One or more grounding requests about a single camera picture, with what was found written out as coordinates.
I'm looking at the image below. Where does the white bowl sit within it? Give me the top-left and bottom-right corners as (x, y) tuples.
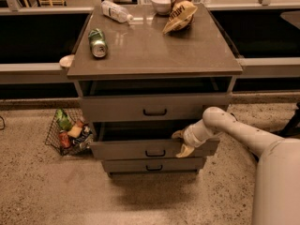
(151, 0), (171, 15)

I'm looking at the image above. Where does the green soda can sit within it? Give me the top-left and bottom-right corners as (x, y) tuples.
(88, 28), (108, 58)

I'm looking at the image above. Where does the yellow packet in basket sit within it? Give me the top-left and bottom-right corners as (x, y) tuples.
(67, 119), (84, 138)

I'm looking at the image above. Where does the blue can in basket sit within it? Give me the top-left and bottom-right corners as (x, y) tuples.
(73, 126), (94, 150)

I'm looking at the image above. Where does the yellow chip bag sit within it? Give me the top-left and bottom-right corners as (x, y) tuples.
(162, 1), (198, 34)

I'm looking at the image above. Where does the black wire basket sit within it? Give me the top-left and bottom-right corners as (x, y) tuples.
(45, 109), (94, 156)

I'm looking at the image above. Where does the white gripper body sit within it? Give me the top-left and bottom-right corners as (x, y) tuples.
(183, 125), (207, 148)

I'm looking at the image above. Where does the green snack bag in basket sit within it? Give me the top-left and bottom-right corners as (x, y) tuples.
(55, 109), (72, 131)

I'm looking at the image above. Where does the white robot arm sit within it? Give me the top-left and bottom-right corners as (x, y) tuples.
(172, 107), (300, 225)

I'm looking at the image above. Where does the grey drawer cabinet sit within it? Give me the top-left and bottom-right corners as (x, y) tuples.
(67, 6), (242, 161)

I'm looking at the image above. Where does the grey drawer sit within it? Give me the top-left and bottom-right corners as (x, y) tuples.
(102, 157), (204, 173)
(89, 119), (221, 161)
(79, 94), (231, 122)

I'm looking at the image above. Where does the clear plastic water bottle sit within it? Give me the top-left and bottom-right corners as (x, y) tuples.
(101, 1), (133, 23)

